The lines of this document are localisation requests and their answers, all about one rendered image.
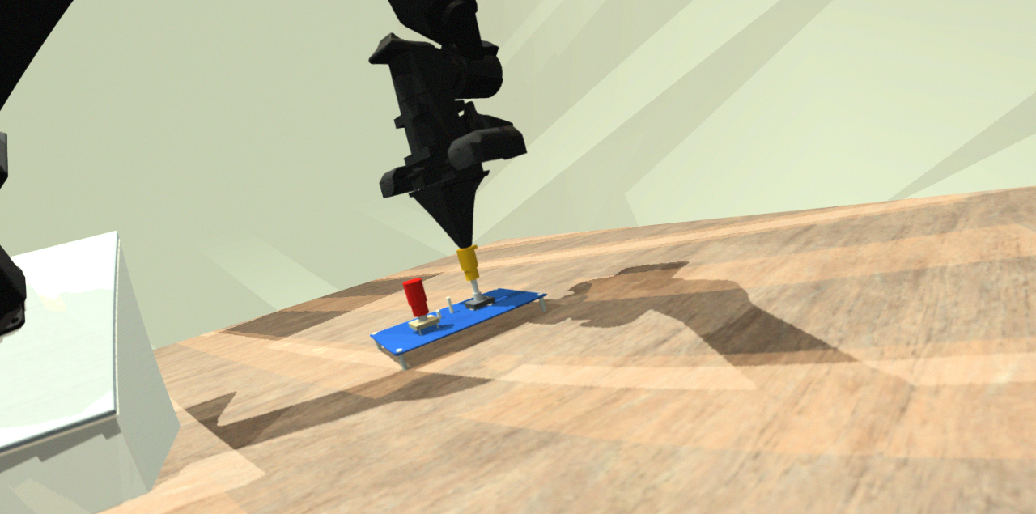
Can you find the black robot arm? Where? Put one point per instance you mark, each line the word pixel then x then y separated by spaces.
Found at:
pixel 464 64

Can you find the blue circuit board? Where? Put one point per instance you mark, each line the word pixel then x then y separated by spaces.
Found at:
pixel 429 327

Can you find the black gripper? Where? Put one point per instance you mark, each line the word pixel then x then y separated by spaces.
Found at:
pixel 445 169

